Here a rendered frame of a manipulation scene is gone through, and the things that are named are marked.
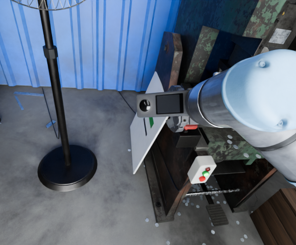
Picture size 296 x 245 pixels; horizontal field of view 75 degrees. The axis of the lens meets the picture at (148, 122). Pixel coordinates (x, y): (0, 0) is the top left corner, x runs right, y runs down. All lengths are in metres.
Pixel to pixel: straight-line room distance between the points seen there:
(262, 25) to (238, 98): 0.64
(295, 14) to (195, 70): 0.47
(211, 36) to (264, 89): 0.92
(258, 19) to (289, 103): 0.62
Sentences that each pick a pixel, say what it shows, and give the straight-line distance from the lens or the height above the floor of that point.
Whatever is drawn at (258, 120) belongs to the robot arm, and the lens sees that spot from 0.20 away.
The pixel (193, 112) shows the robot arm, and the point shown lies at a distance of 0.30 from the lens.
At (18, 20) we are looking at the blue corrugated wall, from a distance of 2.02.
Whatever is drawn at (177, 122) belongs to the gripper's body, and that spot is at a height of 0.98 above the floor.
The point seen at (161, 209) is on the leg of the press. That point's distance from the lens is 1.35.
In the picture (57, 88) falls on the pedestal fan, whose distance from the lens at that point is 1.05.
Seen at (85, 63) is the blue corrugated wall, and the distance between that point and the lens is 2.08.
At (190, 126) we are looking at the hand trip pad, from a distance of 0.75.
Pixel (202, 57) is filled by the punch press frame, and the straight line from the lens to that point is 1.12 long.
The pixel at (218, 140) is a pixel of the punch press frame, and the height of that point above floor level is 0.64.
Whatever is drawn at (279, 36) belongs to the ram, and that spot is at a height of 1.07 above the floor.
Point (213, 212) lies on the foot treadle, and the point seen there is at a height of 0.16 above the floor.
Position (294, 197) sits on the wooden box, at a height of 0.35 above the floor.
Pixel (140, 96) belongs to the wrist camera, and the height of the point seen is 1.01.
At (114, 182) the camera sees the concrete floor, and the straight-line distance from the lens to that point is 1.43.
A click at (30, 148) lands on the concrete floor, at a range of 1.68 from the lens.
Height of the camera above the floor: 1.22
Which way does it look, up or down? 41 degrees down
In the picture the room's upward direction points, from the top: 13 degrees clockwise
